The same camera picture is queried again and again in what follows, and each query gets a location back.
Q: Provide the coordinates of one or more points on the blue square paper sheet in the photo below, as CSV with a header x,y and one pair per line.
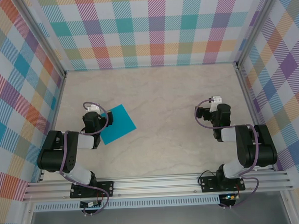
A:
x,y
123,122

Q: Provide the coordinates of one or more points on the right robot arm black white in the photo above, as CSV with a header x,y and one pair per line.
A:
x,y
261,147

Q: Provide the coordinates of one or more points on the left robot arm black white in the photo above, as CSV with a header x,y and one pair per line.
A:
x,y
55,157

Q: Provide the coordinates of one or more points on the grey metal panel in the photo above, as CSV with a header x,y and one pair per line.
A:
x,y
155,220

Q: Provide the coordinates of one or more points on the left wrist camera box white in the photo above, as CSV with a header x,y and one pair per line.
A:
x,y
93,108

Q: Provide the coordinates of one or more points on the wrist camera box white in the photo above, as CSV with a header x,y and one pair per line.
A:
x,y
93,108
216,99

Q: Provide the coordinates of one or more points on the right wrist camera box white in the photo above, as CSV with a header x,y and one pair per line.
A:
x,y
216,99

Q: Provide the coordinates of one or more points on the aluminium side rail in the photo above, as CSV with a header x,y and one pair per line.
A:
x,y
249,101
58,105

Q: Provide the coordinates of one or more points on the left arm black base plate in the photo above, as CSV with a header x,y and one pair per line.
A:
x,y
106,188

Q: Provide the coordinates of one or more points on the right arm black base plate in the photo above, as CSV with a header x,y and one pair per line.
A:
x,y
208,184

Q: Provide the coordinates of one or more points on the long aluminium base rail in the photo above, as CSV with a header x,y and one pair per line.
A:
x,y
154,185

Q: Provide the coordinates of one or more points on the aluminium frame post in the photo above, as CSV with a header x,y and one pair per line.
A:
x,y
252,27
45,37

